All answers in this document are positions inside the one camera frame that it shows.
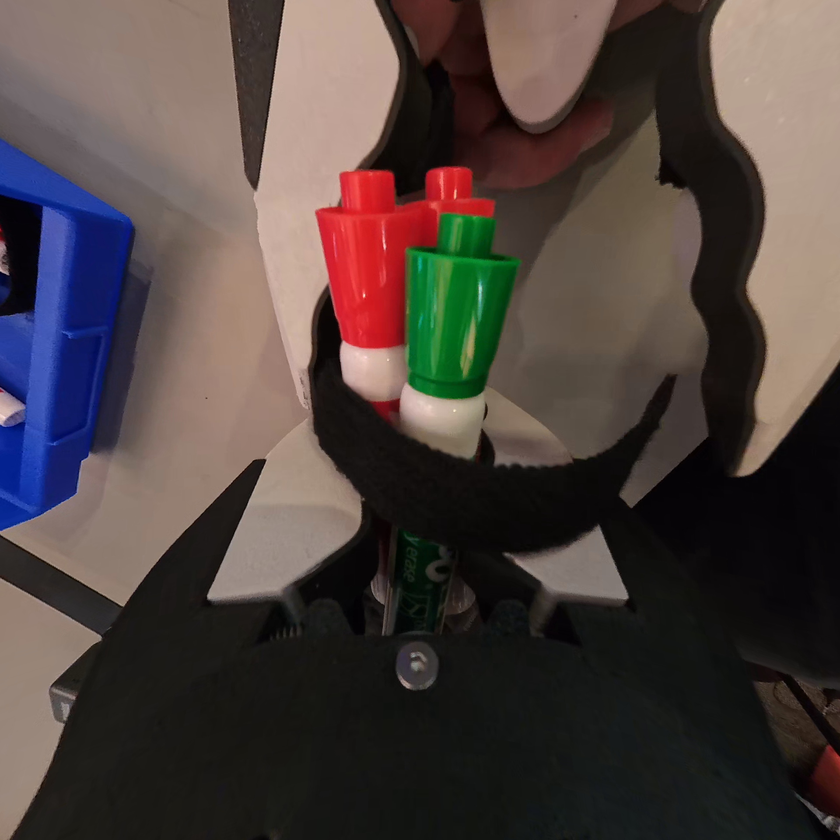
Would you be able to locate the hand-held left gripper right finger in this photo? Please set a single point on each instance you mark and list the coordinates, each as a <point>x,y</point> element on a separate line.
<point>577,577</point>

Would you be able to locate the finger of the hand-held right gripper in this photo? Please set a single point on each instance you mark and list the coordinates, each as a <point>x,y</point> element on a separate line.
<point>794,197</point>
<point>315,118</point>

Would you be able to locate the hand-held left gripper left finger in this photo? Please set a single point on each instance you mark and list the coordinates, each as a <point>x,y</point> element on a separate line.
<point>275,525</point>

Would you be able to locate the red cap marker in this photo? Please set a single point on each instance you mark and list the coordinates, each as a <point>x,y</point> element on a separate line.
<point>449,190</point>
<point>367,275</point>

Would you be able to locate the green cap marker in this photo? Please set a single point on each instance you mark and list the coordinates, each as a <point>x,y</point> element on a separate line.
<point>453,315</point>

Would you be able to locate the person's right hand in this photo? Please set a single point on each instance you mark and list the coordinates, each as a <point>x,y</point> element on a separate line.
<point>479,144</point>

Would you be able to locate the person's dark pants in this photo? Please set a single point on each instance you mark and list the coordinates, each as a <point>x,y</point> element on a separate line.
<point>787,558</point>

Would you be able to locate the large blue plastic bin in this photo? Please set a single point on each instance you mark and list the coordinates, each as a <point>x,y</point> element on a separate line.
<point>72,328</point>

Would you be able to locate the white marker red label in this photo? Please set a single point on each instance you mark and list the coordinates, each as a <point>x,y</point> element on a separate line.
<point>10,408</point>

